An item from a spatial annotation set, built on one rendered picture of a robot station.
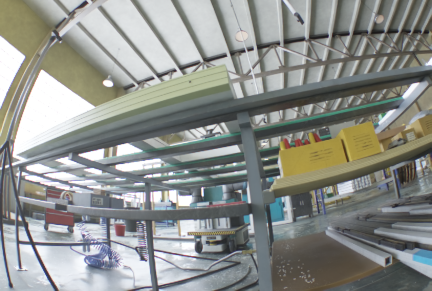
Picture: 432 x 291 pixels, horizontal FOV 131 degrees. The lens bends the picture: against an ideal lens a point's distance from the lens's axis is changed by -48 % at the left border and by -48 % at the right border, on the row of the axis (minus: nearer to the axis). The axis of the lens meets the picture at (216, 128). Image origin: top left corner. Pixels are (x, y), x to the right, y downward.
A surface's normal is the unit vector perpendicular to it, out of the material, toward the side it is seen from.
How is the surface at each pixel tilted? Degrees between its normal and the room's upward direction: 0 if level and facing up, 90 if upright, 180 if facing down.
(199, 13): 180
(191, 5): 180
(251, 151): 90
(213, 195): 90
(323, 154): 90
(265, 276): 90
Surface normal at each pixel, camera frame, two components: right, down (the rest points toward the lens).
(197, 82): -0.28, -0.38
